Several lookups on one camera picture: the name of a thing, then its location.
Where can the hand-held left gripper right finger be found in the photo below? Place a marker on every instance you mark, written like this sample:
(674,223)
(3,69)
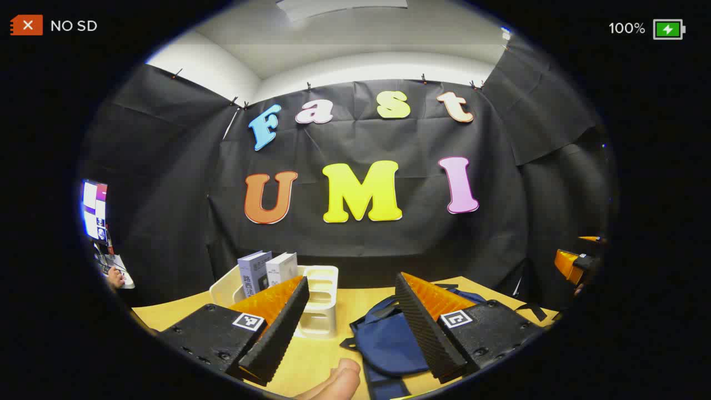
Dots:
(425,333)

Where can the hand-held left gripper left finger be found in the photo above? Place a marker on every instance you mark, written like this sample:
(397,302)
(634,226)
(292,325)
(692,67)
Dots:
(278,333)

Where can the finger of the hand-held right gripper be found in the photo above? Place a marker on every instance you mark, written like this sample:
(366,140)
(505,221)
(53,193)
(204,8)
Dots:
(567,264)
(590,239)

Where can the blue schoolbag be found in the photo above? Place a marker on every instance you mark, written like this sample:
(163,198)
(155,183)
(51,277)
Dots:
(389,344)

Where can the cream plastic bookshelf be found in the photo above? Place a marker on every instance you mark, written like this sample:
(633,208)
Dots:
(322,289)

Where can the white cover book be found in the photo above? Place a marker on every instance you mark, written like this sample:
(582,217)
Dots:
(280,269)

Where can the grey cover book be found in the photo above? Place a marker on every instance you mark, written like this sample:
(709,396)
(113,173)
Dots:
(250,275)

